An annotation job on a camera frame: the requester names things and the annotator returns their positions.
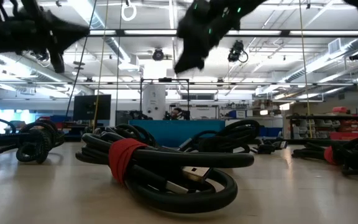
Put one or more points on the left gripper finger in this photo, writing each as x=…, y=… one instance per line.
x=57, y=62

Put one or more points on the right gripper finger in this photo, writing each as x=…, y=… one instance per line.
x=183, y=65
x=197, y=62

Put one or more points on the blue plastic bin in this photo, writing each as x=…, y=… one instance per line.
x=172, y=132

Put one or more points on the white cylindrical tank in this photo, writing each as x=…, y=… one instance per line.
x=154, y=99

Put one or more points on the person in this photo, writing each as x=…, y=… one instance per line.
x=176, y=112

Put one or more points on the black monitor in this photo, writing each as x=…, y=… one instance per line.
x=85, y=107

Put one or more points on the white air vent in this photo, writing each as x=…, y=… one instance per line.
x=334, y=46

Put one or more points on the black storage shelf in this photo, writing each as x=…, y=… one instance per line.
x=322, y=117

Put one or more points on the red container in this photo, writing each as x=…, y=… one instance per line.
x=340, y=109

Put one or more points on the black ceiling speaker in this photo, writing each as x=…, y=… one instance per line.
x=356, y=56

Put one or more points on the black metal stand frame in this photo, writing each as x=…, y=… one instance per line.
x=165, y=80

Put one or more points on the round black overhead camera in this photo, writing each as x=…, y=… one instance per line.
x=158, y=55

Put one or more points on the black overhead frame bar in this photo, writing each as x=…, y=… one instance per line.
x=120, y=32

